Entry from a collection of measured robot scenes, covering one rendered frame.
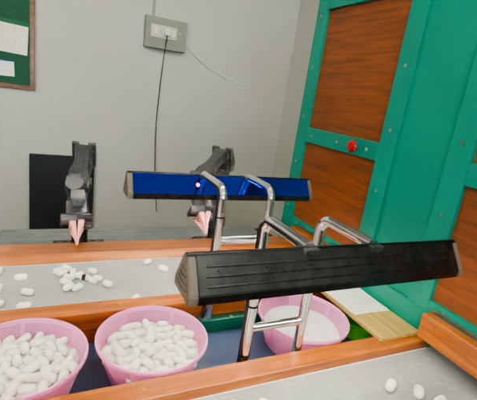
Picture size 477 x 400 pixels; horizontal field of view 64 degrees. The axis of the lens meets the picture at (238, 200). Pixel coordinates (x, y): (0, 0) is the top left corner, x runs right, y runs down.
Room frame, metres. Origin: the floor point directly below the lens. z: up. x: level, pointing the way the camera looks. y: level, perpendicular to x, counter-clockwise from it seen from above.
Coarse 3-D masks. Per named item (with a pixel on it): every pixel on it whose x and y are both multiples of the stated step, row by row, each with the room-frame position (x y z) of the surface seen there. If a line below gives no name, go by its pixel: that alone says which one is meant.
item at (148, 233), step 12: (96, 228) 1.69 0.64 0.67; (108, 228) 1.71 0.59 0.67; (120, 228) 1.73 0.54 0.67; (132, 228) 1.75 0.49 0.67; (144, 228) 1.78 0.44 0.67; (156, 228) 1.80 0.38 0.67; (168, 228) 1.82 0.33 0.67; (180, 228) 1.85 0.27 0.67; (192, 228) 1.87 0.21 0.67; (228, 228) 1.95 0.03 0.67; (240, 228) 1.98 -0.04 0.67; (252, 228) 2.01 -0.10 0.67; (0, 240) 1.41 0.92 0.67; (12, 240) 1.42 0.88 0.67; (24, 240) 1.44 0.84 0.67; (36, 240) 1.46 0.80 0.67; (48, 240) 1.47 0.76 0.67; (108, 240) 1.56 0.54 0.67; (120, 240) 1.58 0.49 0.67
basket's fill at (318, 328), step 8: (272, 312) 1.06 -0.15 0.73; (280, 312) 1.06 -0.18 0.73; (288, 312) 1.06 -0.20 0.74; (296, 312) 1.07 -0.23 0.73; (312, 312) 1.09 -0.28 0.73; (312, 320) 1.04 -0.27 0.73; (320, 320) 1.04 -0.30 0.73; (328, 320) 1.06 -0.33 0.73; (280, 328) 0.97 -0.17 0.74; (288, 328) 0.97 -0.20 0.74; (312, 328) 1.00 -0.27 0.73; (320, 328) 0.99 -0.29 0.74; (328, 328) 1.02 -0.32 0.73; (336, 328) 1.02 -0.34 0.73; (304, 336) 0.95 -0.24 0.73; (312, 336) 0.96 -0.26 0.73; (320, 336) 0.97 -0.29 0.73; (328, 336) 0.96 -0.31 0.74; (336, 336) 0.98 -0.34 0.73
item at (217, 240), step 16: (208, 176) 1.09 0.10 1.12; (224, 192) 0.99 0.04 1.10; (272, 192) 1.06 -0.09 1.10; (224, 208) 0.99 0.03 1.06; (272, 208) 1.06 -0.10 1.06; (224, 240) 1.00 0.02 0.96; (240, 240) 1.02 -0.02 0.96; (208, 320) 0.99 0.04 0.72; (224, 320) 1.01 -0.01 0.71; (240, 320) 1.03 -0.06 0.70; (256, 320) 1.06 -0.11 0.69
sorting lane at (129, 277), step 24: (48, 264) 1.14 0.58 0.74; (72, 264) 1.16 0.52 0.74; (96, 264) 1.19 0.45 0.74; (120, 264) 1.21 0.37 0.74; (144, 264) 1.24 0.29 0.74; (168, 264) 1.26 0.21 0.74; (48, 288) 1.00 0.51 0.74; (96, 288) 1.03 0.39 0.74; (120, 288) 1.05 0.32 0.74; (144, 288) 1.07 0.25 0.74; (168, 288) 1.09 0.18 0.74
